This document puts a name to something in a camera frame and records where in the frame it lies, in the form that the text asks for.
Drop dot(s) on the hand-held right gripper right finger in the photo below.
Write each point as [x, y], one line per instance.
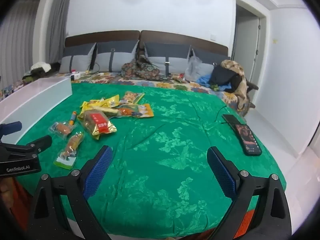
[222, 172]

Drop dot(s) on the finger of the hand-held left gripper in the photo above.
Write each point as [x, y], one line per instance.
[11, 127]
[37, 143]

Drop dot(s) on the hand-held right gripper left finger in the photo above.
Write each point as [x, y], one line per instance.
[98, 170]

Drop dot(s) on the clear sausage packet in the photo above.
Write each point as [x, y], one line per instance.
[62, 129]

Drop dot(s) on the chicken leg packet green label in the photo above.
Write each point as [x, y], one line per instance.
[71, 145]

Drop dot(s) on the white storage box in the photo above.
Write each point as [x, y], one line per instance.
[37, 100]

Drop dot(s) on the small orange tube snack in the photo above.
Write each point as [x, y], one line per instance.
[73, 118]

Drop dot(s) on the gold packet red label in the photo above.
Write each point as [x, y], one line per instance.
[98, 123]

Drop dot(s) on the yellow red printed packet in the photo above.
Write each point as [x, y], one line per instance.
[86, 105]

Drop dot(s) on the clear packet orange food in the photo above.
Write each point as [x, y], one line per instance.
[126, 111]

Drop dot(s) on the yellow corn packet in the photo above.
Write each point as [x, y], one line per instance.
[110, 102]

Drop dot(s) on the green-edged snack packet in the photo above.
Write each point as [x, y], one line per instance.
[132, 97]

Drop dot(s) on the phone with lit screen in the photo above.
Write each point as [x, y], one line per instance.
[247, 138]

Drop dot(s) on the orange cloth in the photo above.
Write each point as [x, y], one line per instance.
[243, 223]

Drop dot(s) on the dark clothes pile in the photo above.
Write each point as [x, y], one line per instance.
[37, 75]

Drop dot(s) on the green patterned blanket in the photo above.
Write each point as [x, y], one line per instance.
[162, 142]

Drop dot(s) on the white hat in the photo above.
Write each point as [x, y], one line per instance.
[40, 66]

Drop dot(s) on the sheer striped curtain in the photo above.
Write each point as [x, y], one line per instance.
[17, 42]

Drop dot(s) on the blue cloth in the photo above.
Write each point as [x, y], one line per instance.
[203, 80]

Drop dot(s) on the black bag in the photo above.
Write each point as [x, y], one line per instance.
[223, 76]

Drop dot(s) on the pile of clothes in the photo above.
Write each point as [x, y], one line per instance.
[236, 66]

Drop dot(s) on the clear plastic bag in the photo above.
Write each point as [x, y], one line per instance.
[192, 67]

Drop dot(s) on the floral garment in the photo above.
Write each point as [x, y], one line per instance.
[142, 68]

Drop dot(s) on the grey curtain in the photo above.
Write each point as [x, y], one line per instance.
[60, 17]

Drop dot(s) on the brown headboard panel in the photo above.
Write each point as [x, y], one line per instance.
[180, 37]
[100, 36]

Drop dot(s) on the white door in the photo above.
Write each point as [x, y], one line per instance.
[246, 40]

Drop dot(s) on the white wall switch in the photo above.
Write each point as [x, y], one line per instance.
[212, 37]

